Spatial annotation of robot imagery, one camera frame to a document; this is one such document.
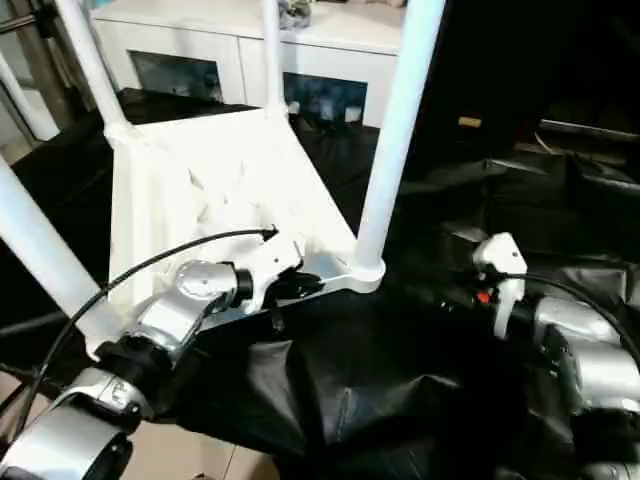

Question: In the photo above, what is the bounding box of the black left wrist camera cable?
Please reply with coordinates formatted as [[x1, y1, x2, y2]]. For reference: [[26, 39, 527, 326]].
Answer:
[[14, 225, 280, 416]]

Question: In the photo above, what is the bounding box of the black metal bar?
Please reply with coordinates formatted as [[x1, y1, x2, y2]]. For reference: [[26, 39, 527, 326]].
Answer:
[[539, 118, 640, 144]]

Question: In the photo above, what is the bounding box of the white glass-door cabinet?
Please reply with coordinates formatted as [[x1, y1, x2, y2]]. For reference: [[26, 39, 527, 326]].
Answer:
[[92, 0, 406, 131]]

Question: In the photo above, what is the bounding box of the black backdrop cloth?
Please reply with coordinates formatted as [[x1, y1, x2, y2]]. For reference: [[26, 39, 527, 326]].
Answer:
[[414, 0, 640, 146]]

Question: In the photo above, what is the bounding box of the white pole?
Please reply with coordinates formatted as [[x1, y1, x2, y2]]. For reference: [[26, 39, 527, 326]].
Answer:
[[0, 49, 59, 141]]

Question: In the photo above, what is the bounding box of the black tripod pole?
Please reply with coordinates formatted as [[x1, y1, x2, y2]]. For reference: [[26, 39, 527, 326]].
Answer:
[[0, 4, 56, 31]]

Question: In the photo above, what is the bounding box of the black mat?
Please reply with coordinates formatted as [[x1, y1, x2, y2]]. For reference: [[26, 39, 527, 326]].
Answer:
[[0, 87, 640, 480]]

